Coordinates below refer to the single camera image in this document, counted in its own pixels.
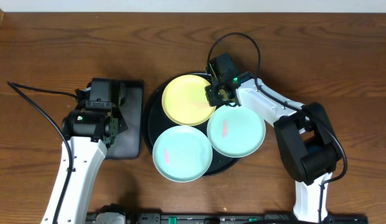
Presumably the light green plate right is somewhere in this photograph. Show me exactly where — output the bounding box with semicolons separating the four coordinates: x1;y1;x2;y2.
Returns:
207;106;266;158

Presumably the light green plate front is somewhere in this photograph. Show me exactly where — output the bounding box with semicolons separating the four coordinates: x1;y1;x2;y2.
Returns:
153;126;213;183

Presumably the black rectangular tray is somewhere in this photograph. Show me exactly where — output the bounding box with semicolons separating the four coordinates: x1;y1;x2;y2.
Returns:
105;80;144;160

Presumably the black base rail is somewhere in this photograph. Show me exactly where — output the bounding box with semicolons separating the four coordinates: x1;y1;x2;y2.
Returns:
85;203;369;224

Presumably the yellow plate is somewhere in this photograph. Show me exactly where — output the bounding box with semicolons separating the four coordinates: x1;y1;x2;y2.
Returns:
161;74;216;126

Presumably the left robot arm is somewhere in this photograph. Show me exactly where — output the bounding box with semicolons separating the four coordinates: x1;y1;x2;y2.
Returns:
41;108;125;223

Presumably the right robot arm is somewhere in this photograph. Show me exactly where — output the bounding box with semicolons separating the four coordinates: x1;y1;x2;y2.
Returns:
205;68;347;223

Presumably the light green plate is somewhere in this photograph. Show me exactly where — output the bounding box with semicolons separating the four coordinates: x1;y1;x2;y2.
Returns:
153;126;213;183
207;106;266;158

